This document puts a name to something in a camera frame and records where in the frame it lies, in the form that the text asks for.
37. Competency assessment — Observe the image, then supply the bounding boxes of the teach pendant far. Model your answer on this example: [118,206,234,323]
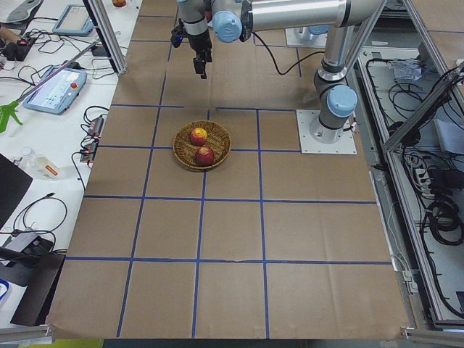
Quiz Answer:
[52,4,94,36]

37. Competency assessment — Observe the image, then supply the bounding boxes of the green tipped metal rod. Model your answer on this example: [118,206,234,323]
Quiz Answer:
[1,39,101,133]

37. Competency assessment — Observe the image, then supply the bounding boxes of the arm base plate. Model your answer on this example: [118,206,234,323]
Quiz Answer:
[296,109,357,155]
[285,25,329,49]

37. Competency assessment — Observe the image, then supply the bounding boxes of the red yellow apple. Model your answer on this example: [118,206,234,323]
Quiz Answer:
[190,127,207,146]

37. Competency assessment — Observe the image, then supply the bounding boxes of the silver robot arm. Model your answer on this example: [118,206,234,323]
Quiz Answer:
[171,1,384,138]

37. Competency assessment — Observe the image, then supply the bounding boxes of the teach pendant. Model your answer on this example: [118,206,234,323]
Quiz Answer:
[22,68,87,115]
[52,4,94,36]

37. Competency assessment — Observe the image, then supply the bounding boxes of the aluminium frame post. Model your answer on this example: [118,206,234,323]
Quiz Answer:
[83,0,128,76]

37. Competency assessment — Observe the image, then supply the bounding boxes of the plastic bottle on desk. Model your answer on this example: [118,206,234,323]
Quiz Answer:
[21,146,61,181]

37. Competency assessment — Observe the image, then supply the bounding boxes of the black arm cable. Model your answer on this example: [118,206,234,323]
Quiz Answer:
[252,31,327,76]

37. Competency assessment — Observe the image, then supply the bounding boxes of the dark red apple in basket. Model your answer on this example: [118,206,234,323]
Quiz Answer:
[195,146,215,167]

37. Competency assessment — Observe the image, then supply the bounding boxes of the black box on desk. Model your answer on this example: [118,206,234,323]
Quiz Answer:
[1,253,65,327]

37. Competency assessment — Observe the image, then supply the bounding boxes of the teach pendant near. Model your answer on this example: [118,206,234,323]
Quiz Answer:
[22,68,87,115]

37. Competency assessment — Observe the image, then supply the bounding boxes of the round wicker basket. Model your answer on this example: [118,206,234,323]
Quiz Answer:
[173,120,231,171]

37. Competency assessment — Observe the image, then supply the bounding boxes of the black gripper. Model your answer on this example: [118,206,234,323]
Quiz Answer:
[188,32,212,79]

